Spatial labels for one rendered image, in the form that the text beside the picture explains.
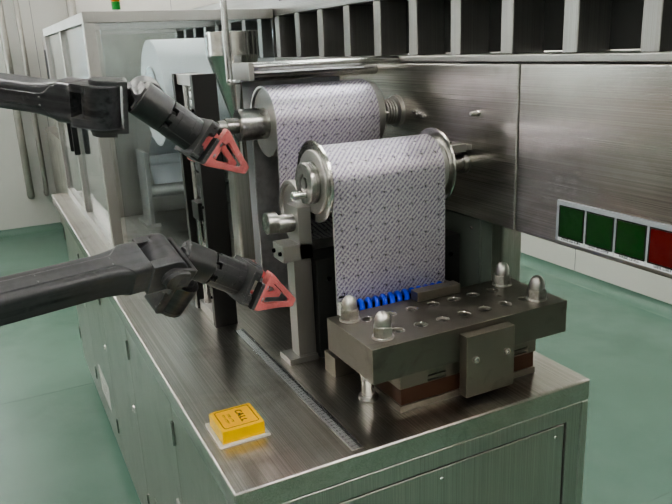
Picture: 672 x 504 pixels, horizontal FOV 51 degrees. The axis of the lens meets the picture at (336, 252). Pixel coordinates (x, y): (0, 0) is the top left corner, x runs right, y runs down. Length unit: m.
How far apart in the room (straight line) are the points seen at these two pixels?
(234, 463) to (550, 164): 0.70
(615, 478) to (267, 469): 1.84
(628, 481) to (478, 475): 1.52
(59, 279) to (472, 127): 0.81
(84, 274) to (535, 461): 0.82
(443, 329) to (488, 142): 0.39
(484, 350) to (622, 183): 0.34
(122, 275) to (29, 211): 5.74
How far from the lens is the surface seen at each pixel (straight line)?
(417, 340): 1.13
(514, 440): 1.27
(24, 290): 0.98
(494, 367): 1.22
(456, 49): 1.44
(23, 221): 6.77
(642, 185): 1.12
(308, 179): 1.23
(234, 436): 1.13
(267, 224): 1.27
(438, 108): 1.49
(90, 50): 2.11
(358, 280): 1.27
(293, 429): 1.15
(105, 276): 1.02
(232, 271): 1.14
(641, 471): 2.79
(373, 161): 1.25
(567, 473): 1.39
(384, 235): 1.28
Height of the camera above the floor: 1.48
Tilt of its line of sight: 16 degrees down
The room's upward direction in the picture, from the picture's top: 3 degrees counter-clockwise
